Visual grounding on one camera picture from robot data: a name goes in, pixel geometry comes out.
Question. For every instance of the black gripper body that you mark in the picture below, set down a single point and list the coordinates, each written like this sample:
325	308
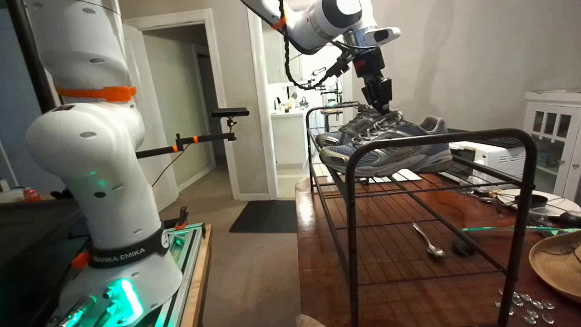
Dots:
370	65

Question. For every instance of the black boom arm orange joint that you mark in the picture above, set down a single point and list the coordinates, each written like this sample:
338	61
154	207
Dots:
200	139

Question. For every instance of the silver metal spoon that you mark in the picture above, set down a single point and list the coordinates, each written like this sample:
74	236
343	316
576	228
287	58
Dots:
436	250

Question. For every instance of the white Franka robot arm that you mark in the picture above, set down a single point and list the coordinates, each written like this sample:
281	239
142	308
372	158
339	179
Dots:
91	152

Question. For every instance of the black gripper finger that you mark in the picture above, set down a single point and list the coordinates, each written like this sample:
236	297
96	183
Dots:
370	96
385	96

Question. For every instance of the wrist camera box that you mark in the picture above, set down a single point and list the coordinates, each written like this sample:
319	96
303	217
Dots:
383	36

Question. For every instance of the white paper sheet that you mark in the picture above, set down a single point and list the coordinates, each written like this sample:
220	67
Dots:
399	178

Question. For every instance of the white box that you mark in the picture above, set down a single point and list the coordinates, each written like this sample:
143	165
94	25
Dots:
490	156

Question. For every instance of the clear glass bead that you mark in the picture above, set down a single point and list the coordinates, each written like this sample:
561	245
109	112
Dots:
514	299
530	316
548	307
537	305

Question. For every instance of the black camera bar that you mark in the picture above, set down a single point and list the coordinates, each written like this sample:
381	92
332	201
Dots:
229	112

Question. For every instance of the green toothbrush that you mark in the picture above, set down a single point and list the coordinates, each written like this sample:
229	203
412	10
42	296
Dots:
483	230

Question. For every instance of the black orange clamp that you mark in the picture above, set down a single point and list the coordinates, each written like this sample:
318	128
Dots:
178	221

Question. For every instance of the white plate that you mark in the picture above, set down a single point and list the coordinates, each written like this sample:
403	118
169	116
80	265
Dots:
519	198

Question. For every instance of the black door mat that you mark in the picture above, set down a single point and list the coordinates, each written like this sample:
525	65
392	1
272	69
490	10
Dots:
265	217

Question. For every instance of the white glass door cabinet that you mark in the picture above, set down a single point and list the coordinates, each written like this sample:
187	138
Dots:
546	147

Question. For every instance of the white door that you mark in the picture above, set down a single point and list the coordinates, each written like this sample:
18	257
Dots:
154	121

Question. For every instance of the black metal shoe rack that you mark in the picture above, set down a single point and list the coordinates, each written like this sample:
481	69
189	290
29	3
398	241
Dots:
352	243

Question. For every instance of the wooden workbench board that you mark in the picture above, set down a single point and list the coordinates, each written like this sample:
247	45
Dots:
196	292

